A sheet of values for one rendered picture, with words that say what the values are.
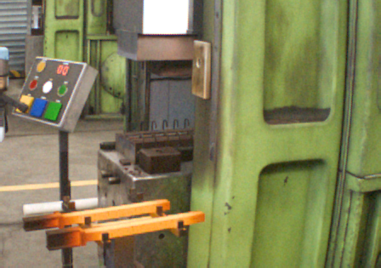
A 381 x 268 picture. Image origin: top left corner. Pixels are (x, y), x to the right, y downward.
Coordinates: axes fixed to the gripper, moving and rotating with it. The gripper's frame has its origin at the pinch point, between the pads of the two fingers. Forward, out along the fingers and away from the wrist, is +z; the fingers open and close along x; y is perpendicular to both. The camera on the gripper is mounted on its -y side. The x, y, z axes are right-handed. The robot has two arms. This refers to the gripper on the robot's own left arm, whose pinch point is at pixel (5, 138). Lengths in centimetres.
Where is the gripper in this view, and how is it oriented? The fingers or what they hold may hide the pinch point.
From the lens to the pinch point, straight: 246.8
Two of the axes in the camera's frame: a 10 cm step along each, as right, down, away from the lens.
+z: -0.2, 9.7, 2.5
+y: -10.0, 0.0, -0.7
